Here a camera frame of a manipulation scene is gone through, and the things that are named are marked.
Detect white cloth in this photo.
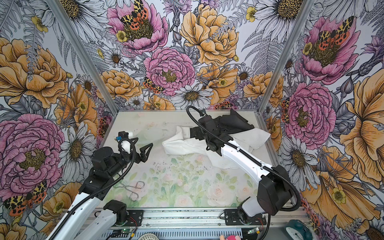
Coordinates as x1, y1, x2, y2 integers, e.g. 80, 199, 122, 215
162, 126, 271, 169

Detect black cloth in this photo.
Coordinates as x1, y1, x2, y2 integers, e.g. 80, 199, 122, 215
214, 109, 255, 135

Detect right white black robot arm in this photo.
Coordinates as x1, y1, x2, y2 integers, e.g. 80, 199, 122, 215
186, 106, 301, 225

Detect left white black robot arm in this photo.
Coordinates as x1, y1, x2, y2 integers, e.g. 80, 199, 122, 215
48, 132, 153, 240

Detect metal scissors forceps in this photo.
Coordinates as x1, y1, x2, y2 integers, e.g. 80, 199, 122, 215
115, 181, 145, 202

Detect white round fan grille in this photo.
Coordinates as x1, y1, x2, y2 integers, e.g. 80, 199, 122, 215
138, 233, 159, 240

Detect pink toy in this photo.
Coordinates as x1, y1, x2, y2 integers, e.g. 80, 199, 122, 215
219, 235, 241, 240

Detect green circuit board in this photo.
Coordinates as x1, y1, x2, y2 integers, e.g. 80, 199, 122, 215
247, 227, 260, 235

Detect teal round object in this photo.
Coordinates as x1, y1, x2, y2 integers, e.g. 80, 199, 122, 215
285, 220, 314, 240

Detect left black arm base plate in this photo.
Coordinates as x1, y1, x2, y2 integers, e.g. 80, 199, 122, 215
122, 210, 144, 227

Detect aluminium front rail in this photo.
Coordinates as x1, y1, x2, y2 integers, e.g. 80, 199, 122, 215
56, 206, 310, 230

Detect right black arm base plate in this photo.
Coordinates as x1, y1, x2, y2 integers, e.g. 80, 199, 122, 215
219, 209, 267, 226

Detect left aluminium corner post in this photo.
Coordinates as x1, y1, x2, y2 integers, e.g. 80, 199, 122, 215
47, 1, 119, 116

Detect aluminium corner post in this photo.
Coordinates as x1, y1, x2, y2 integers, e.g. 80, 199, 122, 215
47, 1, 119, 116
258, 0, 315, 115

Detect right aluminium corner post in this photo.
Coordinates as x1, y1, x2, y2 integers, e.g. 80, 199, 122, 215
258, 0, 315, 115

